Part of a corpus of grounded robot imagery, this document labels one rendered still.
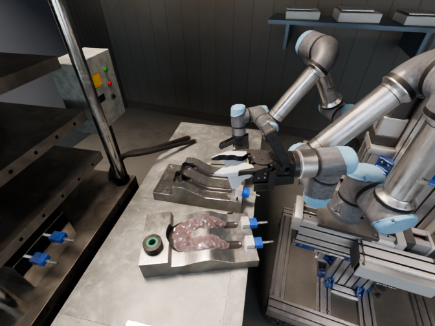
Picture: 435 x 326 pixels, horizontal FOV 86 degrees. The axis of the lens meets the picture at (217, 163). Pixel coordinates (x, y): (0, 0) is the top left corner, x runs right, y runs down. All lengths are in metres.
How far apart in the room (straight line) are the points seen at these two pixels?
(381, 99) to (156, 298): 1.04
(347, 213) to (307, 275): 0.90
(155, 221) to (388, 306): 1.53
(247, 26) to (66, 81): 2.21
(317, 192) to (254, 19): 2.63
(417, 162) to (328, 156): 0.26
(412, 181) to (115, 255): 1.16
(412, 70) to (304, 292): 1.42
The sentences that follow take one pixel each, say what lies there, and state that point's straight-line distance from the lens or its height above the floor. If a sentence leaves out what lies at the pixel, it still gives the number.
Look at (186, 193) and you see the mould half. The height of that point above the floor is 0.89.
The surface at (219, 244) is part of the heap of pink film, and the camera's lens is 1.08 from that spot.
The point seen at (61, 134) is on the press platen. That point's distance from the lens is 1.25.
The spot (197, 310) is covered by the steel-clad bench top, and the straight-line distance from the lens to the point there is 1.08.
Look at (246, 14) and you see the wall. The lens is 3.15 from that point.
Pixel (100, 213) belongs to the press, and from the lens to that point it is 1.47.
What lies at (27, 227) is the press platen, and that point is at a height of 1.03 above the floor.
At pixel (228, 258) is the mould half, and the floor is 0.86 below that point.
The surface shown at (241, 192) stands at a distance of 1.25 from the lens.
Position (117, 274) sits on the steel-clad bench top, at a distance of 1.21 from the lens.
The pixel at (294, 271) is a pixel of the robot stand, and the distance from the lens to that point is 1.87.
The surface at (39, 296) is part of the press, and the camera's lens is 1.33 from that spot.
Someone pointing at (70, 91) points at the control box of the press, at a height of 1.33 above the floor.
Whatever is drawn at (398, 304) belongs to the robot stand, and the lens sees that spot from 2.05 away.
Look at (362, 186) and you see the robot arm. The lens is 0.96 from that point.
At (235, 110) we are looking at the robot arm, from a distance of 1.18.
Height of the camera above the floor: 1.82
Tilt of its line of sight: 39 degrees down
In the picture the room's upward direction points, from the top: straight up
